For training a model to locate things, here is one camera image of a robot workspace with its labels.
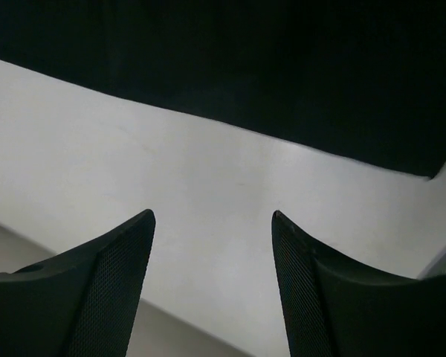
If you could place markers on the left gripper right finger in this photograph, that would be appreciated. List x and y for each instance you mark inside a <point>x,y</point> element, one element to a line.
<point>334,305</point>

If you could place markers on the black t-shirt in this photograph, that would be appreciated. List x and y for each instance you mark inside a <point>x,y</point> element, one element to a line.
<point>365,80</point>

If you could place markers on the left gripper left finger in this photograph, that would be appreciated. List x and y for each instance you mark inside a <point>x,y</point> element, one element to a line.
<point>82,302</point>

